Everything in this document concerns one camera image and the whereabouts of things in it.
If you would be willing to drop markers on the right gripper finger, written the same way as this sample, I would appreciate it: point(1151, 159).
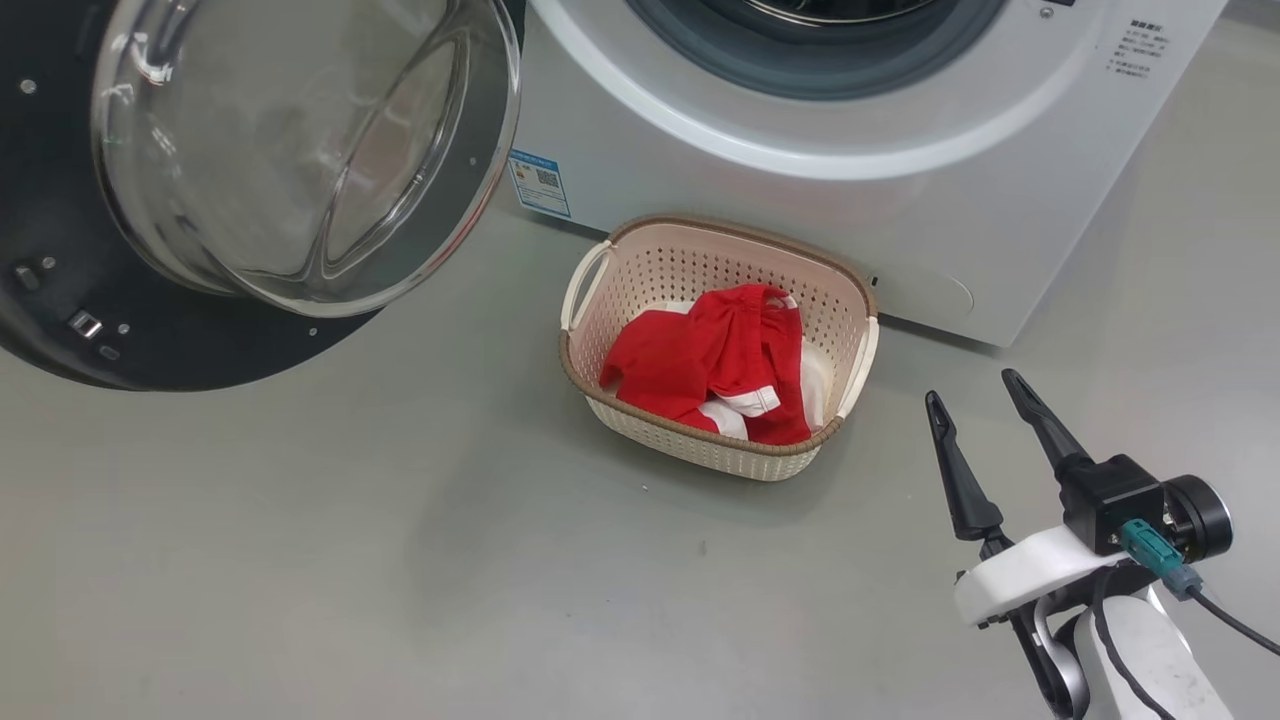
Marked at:
point(1040, 420)
point(960, 475)

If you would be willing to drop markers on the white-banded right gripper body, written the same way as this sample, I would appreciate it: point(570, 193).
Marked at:
point(1030, 575)

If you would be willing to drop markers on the red garment with white trim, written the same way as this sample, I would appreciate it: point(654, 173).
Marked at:
point(680, 360)

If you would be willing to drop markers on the dark round glass washer door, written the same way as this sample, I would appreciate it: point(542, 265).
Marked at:
point(40, 200)

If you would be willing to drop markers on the cream perforated laundry basket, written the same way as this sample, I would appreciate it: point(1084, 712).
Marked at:
point(700, 260)

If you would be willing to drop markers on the white front-load washing machine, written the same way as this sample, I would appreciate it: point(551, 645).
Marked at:
point(800, 150)

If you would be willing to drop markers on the round white filter cover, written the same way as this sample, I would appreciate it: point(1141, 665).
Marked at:
point(930, 295)

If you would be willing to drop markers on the grey rubber drum gasket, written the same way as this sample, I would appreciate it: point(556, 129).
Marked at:
point(700, 45)

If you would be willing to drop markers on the blue energy label sticker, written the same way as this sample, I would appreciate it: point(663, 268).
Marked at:
point(540, 183)

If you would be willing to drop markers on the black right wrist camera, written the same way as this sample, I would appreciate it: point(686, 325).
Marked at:
point(1110, 500)

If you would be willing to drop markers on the teal right camera connector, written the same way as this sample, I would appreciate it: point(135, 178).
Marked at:
point(1145, 545)

